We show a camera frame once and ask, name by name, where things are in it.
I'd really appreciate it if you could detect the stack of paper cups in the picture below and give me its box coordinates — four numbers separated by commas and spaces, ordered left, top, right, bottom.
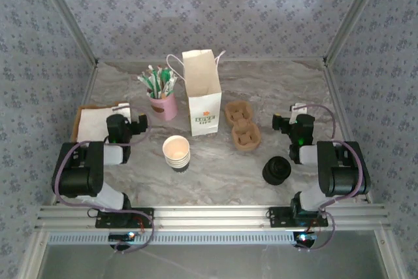
162, 135, 191, 172

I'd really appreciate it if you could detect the white paper takeout bag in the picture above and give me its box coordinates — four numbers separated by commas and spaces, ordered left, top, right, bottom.
166, 49, 227, 138

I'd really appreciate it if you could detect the pink straw holder cup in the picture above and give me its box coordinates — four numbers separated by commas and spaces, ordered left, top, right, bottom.
149, 91, 179, 122

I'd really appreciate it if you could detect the wrapped green straw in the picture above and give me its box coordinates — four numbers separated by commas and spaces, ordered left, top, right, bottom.
161, 67, 174, 97
155, 65, 165, 99
136, 74, 156, 94
163, 75, 178, 97
147, 65, 161, 99

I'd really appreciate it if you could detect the stack of black lids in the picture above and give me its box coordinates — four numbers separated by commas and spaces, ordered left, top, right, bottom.
262, 156, 292, 186

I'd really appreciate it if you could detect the brown napkin tray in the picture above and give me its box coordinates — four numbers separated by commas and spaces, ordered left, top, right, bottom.
71, 105, 115, 144

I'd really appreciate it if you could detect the small LED circuit board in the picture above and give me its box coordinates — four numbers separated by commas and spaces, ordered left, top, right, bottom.
293, 231, 318, 248
108, 232, 137, 242

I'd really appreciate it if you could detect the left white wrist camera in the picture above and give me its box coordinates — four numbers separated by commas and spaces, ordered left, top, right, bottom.
112, 103, 132, 120

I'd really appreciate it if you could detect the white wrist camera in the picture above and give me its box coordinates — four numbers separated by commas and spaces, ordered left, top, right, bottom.
112, 103, 132, 120
289, 103, 310, 123

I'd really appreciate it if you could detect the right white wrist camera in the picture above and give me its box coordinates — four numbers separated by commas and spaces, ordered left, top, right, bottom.
289, 103, 310, 123

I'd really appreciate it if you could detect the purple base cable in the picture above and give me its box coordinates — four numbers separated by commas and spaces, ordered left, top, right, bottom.
112, 216, 155, 255
295, 210, 336, 254

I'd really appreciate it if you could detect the aluminium mounting rail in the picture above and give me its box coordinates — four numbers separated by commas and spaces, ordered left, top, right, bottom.
34, 205, 391, 231

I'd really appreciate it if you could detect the aluminium frame post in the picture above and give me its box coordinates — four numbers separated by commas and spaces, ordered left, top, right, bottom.
32, 0, 99, 67
323, 0, 389, 67

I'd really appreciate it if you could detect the slotted grey cable duct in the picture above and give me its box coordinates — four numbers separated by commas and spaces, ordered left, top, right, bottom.
47, 230, 316, 246

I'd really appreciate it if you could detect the aluminium frame leg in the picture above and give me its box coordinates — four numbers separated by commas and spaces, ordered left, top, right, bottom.
374, 229, 408, 279
19, 230, 50, 279

